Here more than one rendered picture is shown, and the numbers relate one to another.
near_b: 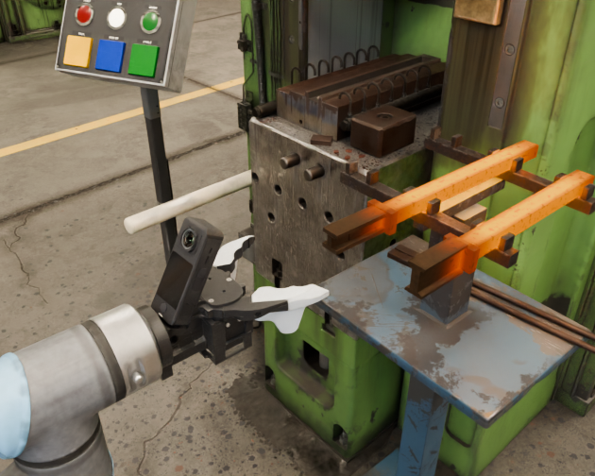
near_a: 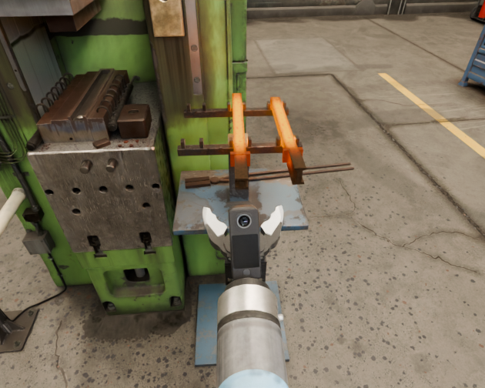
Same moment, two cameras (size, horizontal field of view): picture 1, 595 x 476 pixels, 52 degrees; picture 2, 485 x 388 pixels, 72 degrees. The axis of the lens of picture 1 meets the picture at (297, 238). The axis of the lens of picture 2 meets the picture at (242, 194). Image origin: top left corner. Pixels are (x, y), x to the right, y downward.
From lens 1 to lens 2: 52 cm
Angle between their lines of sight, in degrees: 43
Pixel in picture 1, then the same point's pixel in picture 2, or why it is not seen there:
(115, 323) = (253, 299)
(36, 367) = (265, 362)
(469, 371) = not seen: hidden behind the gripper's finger
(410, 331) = not seen: hidden behind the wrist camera
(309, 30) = (23, 75)
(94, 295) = not seen: outside the picture
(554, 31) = (216, 31)
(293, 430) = (144, 320)
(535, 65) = (211, 52)
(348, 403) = (175, 281)
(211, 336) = (263, 269)
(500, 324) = (264, 186)
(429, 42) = (95, 60)
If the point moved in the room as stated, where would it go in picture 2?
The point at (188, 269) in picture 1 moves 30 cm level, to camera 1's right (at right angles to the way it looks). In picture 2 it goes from (254, 238) to (338, 152)
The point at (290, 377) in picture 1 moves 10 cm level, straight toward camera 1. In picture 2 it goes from (126, 296) to (141, 307)
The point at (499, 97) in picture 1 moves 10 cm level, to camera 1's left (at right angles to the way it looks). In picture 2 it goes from (195, 77) to (173, 86)
